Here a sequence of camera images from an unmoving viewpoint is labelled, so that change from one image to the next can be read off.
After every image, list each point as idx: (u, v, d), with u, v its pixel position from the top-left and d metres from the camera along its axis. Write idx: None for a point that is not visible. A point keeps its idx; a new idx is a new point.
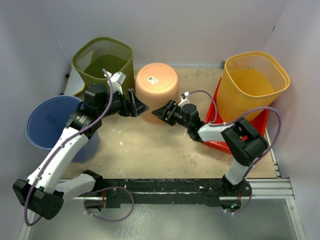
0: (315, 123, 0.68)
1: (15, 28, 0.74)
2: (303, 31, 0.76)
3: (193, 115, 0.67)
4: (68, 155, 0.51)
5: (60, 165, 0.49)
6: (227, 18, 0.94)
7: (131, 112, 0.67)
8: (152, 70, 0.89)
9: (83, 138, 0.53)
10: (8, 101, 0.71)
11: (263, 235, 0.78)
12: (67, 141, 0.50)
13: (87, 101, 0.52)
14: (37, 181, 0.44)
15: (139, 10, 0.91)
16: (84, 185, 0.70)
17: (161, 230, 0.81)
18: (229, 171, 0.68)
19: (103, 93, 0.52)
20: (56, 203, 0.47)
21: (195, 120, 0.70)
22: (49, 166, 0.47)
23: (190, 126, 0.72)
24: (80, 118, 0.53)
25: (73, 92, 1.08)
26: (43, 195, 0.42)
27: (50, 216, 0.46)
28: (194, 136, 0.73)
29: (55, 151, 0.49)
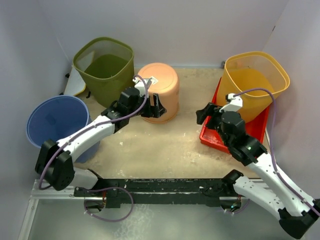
0: (315, 123, 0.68)
1: (15, 27, 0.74)
2: (303, 31, 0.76)
3: (237, 127, 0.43)
4: (97, 136, 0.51)
5: (88, 141, 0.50)
6: (227, 19, 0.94)
7: (154, 114, 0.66)
8: (154, 70, 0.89)
9: (112, 129, 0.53)
10: (8, 101, 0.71)
11: (262, 235, 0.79)
12: (100, 124, 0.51)
13: (120, 101, 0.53)
14: (66, 145, 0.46)
15: (139, 10, 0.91)
16: (87, 180, 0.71)
17: (161, 230, 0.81)
18: (244, 191, 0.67)
19: (136, 96, 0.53)
20: (68, 176, 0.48)
21: (240, 134, 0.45)
22: (79, 137, 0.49)
23: (234, 140, 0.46)
24: (112, 113, 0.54)
25: (74, 92, 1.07)
26: (68, 158, 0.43)
27: (59, 187, 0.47)
28: (239, 156, 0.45)
29: (88, 127, 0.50)
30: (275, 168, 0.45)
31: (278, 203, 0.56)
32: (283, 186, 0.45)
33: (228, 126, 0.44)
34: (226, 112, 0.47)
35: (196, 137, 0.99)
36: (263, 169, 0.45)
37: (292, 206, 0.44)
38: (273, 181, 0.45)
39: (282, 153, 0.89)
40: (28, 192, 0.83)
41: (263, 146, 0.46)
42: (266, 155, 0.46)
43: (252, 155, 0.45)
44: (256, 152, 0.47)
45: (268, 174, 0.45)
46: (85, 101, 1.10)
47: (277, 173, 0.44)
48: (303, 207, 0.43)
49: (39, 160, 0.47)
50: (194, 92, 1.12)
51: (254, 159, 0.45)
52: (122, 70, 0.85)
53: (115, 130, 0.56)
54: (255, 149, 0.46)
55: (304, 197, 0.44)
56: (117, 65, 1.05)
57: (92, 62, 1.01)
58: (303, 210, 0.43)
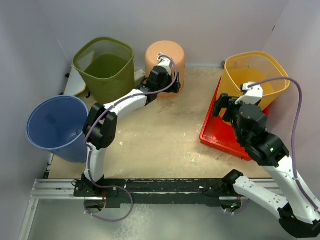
0: (315, 124, 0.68)
1: (15, 28, 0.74)
2: (303, 31, 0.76)
3: (258, 123, 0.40)
4: (133, 106, 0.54)
5: (126, 109, 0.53)
6: (227, 19, 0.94)
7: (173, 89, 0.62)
8: (162, 48, 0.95)
9: (144, 101, 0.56)
10: (8, 101, 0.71)
11: (262, 235, 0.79)
12: (136, 95, 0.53)
13: (149, 78, 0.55)
14: (111, 107, 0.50)
15: (140, 10, 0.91)
16: (96, 174, 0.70)
17: (162, 230, 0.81)
18: (243, 190, 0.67)
19: (164, 73, 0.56)
20: (110, 137, 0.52)
21: (261, 130, 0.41)
22: (121, 103, 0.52)
23: (253, 137, 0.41)
24: (143, 88, 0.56)
25: (74, 92, 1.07)
26: (113, 118, 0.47)
27: (103, 145, 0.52)
28: (258, 155, 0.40)
29: (126, 96, 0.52)
30: (296, 175, 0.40)
31: (277, 203, 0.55)
32: (300, 194, 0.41)
33: (248, 120, 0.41)
34: (247, 106, 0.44)
35: (196, 137, 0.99)
36: (282, 174, 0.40)
37: (304, 213, 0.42)
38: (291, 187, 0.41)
39: None
40: (28, 192, 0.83)
41: (287, 149, 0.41)
42: (288, 158, 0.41)
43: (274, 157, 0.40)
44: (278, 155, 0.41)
45: (287, 179, 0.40)
46: (85, 101, 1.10)
47: (297, 181, 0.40)
48: (315, 216, 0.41)
49: (88, 120, 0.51)
50: (194, 92, 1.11)
51: (276, 163, 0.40)
52: (122, 70, 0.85)
53: (145, 104, 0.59)
54: (278, 151, 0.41)
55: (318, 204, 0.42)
56: (117, 65, 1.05)
57: (92, 62, 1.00)
58: (316, 219, 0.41)
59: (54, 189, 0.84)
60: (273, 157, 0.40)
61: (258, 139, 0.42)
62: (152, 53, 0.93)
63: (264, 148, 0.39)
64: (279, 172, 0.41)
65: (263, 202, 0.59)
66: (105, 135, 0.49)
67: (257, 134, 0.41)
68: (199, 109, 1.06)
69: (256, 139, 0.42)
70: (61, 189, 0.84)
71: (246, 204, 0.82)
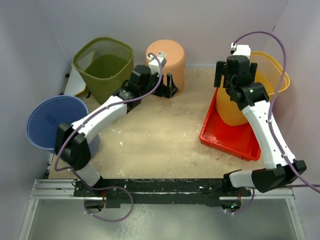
0: (314, 123, 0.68)
1: (15, 28, 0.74)
2: (303, 31, 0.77)
3: (240, 65, 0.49)
4: (111, 117, 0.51)
5: (101, 123, 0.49)
6: (227, 19, 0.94)
7: (165, 93, 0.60)
8: (162, 47, 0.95)
9: (124, 109, 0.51)
10: (8, 101, 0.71)
11: (262, 235, 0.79)
12: (112, 105, 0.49)
13: (131, 80, 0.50)
14: (80, 127, 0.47)
15: (140, 10, 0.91)
16: (91, 175, 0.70)
17: (162, 230, 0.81)
18: (236, 174, 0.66)
19: (147, 75, 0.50)
20: (83, 156, 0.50)
21: (242, 73, 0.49)
22: (93, 119, 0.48)
23: (236, 80, 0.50)
24: (124, 93, 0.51)
25: (74, 92, 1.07)
26: (82, 140, 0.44)
27: (76, 165, 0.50)
28: (238, 95, 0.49)
29: (100, 109, 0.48)
30: (269, 117, 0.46)
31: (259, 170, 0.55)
32: (269, 136, 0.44)
33: (232, 64, 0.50)
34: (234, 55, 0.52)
35: (196, 137, 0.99)
36: (255, 114, 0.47)
37: (270, 157, 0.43)
38: (262, 128, 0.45)
39: None
40: (28, 192, 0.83)
41: (266, 94, 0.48)
42: (266, 103, 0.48)
43: (251, 97, 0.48)
44: (257, 97, 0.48)
45: (259, 119, 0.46)
46: (85, 101, 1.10)
47: (268, 122, 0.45)
48: (280, 160, 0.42)
49: (57, 140, 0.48)
50: (194, 92, 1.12)
51: (252, 103, 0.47)
52: (122, 70, 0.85)
53: (128, 110, 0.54)
54: (257, 93, 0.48)
55: (287, 152, 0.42)
56: (117, 65, 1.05)
57: (92, 63, 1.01)
58: (279, 163, 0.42)
59: (54, 189, 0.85)
60: (251, 96, 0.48)
61: (241, 83, 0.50)
62: (152, 52, 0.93)
63: (244, 89, 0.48)
64: (254, 113, 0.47)
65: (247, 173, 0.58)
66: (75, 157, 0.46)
67: (239, 76, 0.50)
68: (199, 109, 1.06)
69: (239, 82, 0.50)
70: (61, 189, 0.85)
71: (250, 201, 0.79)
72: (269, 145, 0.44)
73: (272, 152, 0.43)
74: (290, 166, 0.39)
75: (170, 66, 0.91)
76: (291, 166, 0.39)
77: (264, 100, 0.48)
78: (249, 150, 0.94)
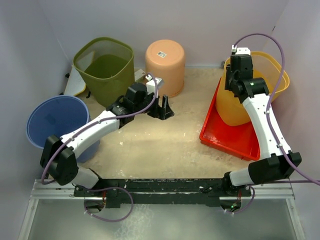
0: (314, 124, 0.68)
1: (14, 28, 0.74)
2: (303, 31, 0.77)
3: (241, 59, 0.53)
4: (101, 132, 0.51)
5: (91, 138, 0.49)
6: (227, 19, 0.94)
7: (159, 114, 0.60)
8: (162, 47, 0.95)
9: (117, 124, 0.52)
10: (8, 101, 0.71)
11: (263, 235, 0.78)
12: (104, 120, 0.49)
13: (126, 96, 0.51)
14: (69, 141, 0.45)
15: (139, 11, 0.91)
16: (89, 178, 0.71)
17: (162, 230, 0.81)
18: (235, 173, 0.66)
19: (143, 93, 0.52)
20: (70, 172, 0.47)
21: (244, 68, 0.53)
22: (83, 133, 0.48)
23: (238, 74, 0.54)
24: (118, 108, 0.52)
25: (74, 92, 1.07)
26: (70, 154, 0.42)
27: (61, 181, 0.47)
28: (240, 88, 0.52)
29: (92, 123, 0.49)
30: (267, 108, 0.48)
31: None
32: (266, 127, 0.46)
33: (235, 61, 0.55)
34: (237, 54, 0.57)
35: (196, 137, 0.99)
36: (254, 105, 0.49)
37: (265, 147, 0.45)
38: (260, 119, 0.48)
39: None
40: (28, 192, 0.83)
41: (267, 88, 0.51)
42: (266, 96, 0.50)
43: (251, 89, 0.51)
44: (257, 91, 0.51)
45: (257, 110, 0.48)
46: (85, 101, 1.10)
47: (266, 113, 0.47)
48: (275, 150, 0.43)
49: (44, 153, 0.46)
50: (194, 92, 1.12)
51: (252, 95, 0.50)
52: (122, 70, 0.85)
53: (120, 126, 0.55)
54: (258, 87, 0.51)
55: (282, 143, 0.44)
56: (117, 65, 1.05)
57: (92, 63, 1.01)
58: (274, 152, 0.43)
59: (54, 189, 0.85)
60: (250, 89, 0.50)
61: (243, 78, 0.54)
62: (152, 52, 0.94)
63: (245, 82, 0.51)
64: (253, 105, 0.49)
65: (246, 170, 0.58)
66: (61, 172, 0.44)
67: (240, 71, 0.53)
68: (199, 109, 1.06)
69: (241, 77, 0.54)
70: (61, 189, 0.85)
71: (250, 202, 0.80)
72: (265, 136, 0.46)
73: (268, 142, 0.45)
74: (285, 156, 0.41)
75: (170, 66, 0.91)
76: (285, 155, 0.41)
77: (264, 93, 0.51)
78: (248, 150, 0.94)
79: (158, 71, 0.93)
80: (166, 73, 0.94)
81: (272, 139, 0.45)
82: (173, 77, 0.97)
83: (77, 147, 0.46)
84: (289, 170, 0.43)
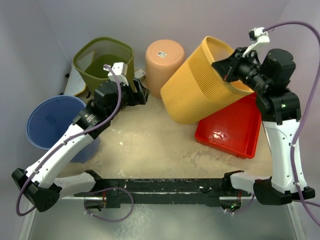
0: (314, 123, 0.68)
1: (14, 27, 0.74)
2: (303, 31, 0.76)
3: (283, 69, 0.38)
4: (71, 152, 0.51)
5: (59, 163, 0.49)
6: (227, 19, 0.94)
7: (138, 100, 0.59)
8: (162, 47, 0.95)
9: (87, 138, 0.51)
10: (8, 101, 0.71)
11: (262, 235, 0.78)
12: (70, 139, 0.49)
13: (96, 100, 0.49)
14: (33, 175, 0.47)
15: (139, 11, 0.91)
16: (85, 184, 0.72)
17: (162, 230, 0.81)
18: (236, 177, 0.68)
19: (114, 94, 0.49)
20: (51, 198, 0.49)
21: (280, 79, 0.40)
22: (48, 162, 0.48)
23: (270, 86, 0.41)
24: (88, 117, 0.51)
25: (74, 92, 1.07)
26: (36, 190, 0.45)
27: (43, 208, 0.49)
28: (267, 106, 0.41)
29: (56, 147, 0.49)
30: (293, 140, 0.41)
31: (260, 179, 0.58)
32: (287, 163, 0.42)
33: (272, 65, 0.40)
34: (279, 52, 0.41)
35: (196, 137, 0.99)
36: (280, 135, 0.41)
37: (281, 181, 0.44)
38: (283, 150, 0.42)
39: None
40: None
41: (299, 112, 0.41)
42: (296, 122, 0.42)
43: (280, 112, 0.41)
44: (287, 113, 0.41)
45: (282, 141, 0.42)
46: (85, 101, 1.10)
47: (291, 146, 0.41)
48: (291, 187, 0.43)
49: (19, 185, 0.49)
50: None
51: (280, 120, 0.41)
52: None
53: (95, 137, 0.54)
54: (288, 110, 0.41)
55: (299, 180, 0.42)
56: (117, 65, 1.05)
57: (92, 63, 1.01)
58: (288, 190, 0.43)
59: None
60: (280, 112, 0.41)
61: (273, 90, 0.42)
62: (152, 52, 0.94)
63: (275, 100, 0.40)
64: (278, 132, 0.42)
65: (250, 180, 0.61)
66: (38, 204, 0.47)
67: (275, 82, 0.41)
68: None
69: (272, 89, 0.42)
70: None
71: (250, 202, 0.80)
72: (283, 171, 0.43)
73: (285, 178, 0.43)
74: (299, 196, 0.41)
75: (170, 67, 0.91)
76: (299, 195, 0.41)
77: (295, 118, 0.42)
78: (244, 148, 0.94)
79: (158, 71, 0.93)
80: (166, 73, 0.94)
81: (291, 175, 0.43)
82: None
83: (43, 180, 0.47)
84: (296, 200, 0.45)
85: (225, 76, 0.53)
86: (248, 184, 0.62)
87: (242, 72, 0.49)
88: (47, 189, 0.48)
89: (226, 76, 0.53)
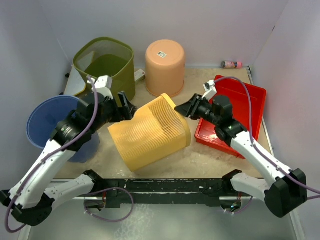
0: (313, 123, 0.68)
1: (14, 27, 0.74)
2: (303, 31, 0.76)
3: (225, 110, 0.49)
4: (52, 170, 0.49)
5: (41, 183, 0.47)
6: (227, 19, 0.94)
7: (124, 116, 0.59)
8: (162, 47, 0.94)
9: (67, 152, 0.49)
10: (8, 101, 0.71)
11: (262, 235, 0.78)
12: (47, 158, 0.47)
13: (79, 111, 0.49)
14: (16, 198, 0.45)
15: (139, 11, 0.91)
16: (82, 188, 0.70)
17: (162, 230, 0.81)
18: (241, 182, 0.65)
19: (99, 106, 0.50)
20: (42, 212, 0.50)
21: (226, 115, 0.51)
22: (29, 183, 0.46)
23: (220, 120, 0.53)
24: (65, 130, 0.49)
25: (73, 92, 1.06)
26: (20, 213, 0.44)
27: (36, 223, 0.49)
28: (222, 135, 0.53)
29: (35, 167, 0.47)
30: (252, 141, 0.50)
31: (266, 186, 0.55)
32: (259, 157, 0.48)
33: (217, 107, 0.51)
34: (221, 96, 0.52)
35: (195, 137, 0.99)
36: (241, 142, 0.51)
37: (268, 175, 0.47)
38: (251, 153, 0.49)
39: (281, 152, 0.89)
40: None
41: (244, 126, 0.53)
42: (245, 133, 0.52)
43: (233, 132, 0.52)
44: (238, 130, 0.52)
45: (245, 146, 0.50)
46: None
47: (253, 146, 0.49)
48: (277, 174, 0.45)
49: None
50: (194, 92, 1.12)
51: (233, 134, 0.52)
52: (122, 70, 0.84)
53: (77, 148, 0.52)
54: (237, 129, 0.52)
55: (279, 165, 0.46)
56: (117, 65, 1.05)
57: (92, 63, 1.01)
58: (278, 176, 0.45)
59: None
60: (231, 132, 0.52)
61: (225, 121, 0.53)
62: (152, 51, 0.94)
63: (228, 130, 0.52)
64: (239, 143, 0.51)
65: (256, 188, 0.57)
66: (29, 222, 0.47)
67: (223, 118, 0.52)
68: None
69: (224, 121, 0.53)
70: None
71: (250, 201, 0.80)
72: (262, 164, 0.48)
73: (267, 169, 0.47)
74: (290, 179, 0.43)
75: (171, 67, 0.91)
76: (291, 178, 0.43)
77: (244, 130, 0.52)
78: None
79: (158, 71, 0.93)
80: (166, 73, 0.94)
81: (270, 166, 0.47)
82: (173, 77, 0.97)
83: (26, 201, 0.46)
84: (301, 190, 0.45)
85: (188, 113, 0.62)
86: (254, 191, 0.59)
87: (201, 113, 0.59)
88: (34, 208, 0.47)
89: (191, 115, 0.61)
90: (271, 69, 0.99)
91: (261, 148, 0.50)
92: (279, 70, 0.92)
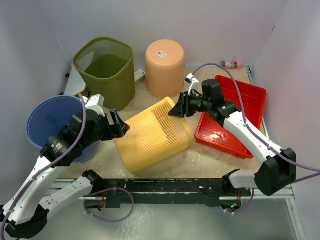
0: (314, 123, 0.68)
1: (14, 27, 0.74)
2: (303, 31, 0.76)
3: (214, 88, 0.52)
4: (44, 185, 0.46)
5: (34, 199, 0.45)
6: (227, 19, 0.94)
7: (116, 133, 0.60)
8: (162, 47, 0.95)
9: (59, 168, 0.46)
10: (8, 101, 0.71)
11: (262, 236, 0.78)
12: (38, 175, 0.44)
13: (71, 127, 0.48)
14: (9, 214, 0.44)
15: (139, 11, 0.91)
16: (80, 193, 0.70)
17: (162, 230, 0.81)
18: (236, 175, 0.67)
19: (91, 122, 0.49)
20: (38, 224, 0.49)
21: (217, 95, 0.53)
22: (21, 200, 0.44)
23: (212, 101, 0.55)
24: (55, 146, 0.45)
25: (73, 92, 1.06)
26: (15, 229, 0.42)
27: (31, 235, 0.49)
28: (216, 115, 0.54)
29: (26, 184, 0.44)
30: (245, 121, 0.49)
31: None
32: (251, 137, 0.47)
33: (207, 88, 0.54)
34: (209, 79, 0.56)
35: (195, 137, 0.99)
36: (233, 122, 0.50)
37: (259, 154, 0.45)
38: (244, 133, 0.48)
39: None
40: None
41: (238, 107, 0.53)
42: (239, 113, 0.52)
43: (226, 112, 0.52)
44: (232, 111, 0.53)
45: (238, 126, 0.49)
46: None
47: (246, 125, 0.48)
48: (268, 153, 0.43)
49: None
50: None
51: (226, 115, 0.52)
52: (122, 70, 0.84)
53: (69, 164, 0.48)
54: (230, 109, 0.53)
55: (271, 144, 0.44)
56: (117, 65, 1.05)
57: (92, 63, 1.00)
58: (268, 155, 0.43)
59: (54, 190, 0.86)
60: (225, 111, 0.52)
61: (217, 103, 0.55)
62: (152, 51, 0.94)
63: (220, 109, 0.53)
64: (232, 122, 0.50)
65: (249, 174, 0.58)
66: (24, 235, 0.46)
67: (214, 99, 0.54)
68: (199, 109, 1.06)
69: (215, 102, 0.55)
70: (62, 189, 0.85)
71: (250, 201, 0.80)
72: (254, 143, 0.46)
73: (258, 148, 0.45)
74: (281, 158, 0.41)
75: (170, 67, 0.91)
76: (281, 156, 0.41)
77: (237, 111, 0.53)
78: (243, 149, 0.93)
79: (158, 71, 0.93)
80: (166, 73, 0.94)
81: (261, 144, 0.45)
82: (173, 77, 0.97)
83: (19, 218, 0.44)
84: (292, 169, 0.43)
85: (185, 113, 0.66)
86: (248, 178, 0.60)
87: (193, 105, 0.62)
88: (29, 222, 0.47)
89: (186, 113, 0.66)
90: (271, 69, 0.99)
91: (254, 129, 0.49)
92: (279, 71, 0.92)
